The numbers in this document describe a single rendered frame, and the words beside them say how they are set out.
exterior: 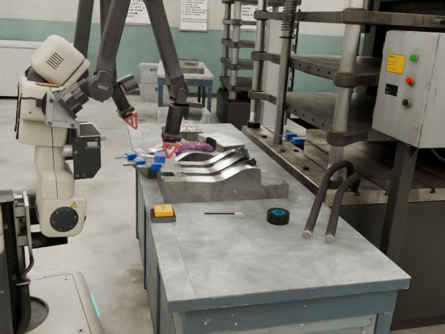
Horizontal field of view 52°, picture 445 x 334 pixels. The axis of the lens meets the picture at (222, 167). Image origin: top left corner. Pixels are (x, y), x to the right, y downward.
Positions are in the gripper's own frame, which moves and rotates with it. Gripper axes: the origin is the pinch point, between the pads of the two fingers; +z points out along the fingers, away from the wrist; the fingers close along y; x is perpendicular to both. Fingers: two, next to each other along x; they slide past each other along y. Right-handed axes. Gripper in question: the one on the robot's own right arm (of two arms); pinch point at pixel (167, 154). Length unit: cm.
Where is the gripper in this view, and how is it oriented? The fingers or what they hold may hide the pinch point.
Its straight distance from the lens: 177.5
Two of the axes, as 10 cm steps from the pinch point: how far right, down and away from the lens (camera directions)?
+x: -9.5, -1.1, -3.0
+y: -2.3, -4.3, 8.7
